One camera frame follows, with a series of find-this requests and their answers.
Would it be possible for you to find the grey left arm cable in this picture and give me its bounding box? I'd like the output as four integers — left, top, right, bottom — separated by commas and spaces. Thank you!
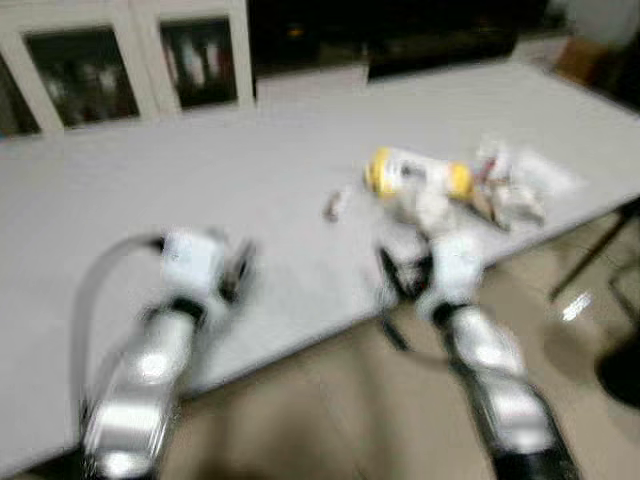
70, 232, 166, 401

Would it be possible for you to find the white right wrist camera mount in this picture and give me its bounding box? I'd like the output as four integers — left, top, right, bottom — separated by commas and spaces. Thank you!
415, 228, 486, 321

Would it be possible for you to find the white bottle with yellow ends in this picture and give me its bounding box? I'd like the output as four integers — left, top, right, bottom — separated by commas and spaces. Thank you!
363, 147, 474, 201

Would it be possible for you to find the black round rubbish bin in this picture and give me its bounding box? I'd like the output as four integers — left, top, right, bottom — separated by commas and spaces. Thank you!
595, 330, 640, 411

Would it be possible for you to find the brown cardboard box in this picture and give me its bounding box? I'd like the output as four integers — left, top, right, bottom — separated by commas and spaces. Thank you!
553, 35, 609, 86

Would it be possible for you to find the crumpled paper and plastic trash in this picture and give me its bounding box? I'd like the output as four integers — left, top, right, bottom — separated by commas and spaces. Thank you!
470, 137, 581, 231

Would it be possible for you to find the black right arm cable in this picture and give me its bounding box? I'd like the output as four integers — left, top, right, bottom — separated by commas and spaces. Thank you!
378, 300, 461, 366

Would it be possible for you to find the black flat screen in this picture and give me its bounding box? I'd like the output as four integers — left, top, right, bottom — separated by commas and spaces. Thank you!
248, 0, 551, 81

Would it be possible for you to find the white cabinet with glass doors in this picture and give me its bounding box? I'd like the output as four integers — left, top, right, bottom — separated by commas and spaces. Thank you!
0, 0, 256, 141

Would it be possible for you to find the black table leg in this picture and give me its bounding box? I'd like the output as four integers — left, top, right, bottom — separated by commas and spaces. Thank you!
548, 200, 640, 301

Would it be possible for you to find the small crumpled wrapper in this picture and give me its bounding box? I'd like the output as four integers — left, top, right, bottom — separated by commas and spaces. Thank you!
323, 187, 351, 221

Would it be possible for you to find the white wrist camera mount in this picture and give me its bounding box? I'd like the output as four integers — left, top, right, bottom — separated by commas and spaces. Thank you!
415, 228, 486, 321
160, 228, 233, 299

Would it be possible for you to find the crumpled white tissue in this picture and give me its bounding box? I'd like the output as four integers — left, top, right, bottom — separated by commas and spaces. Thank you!
395, 190, 456, 238

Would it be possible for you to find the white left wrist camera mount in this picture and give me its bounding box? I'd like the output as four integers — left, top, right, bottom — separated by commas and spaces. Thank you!
160, 228, 233, 299

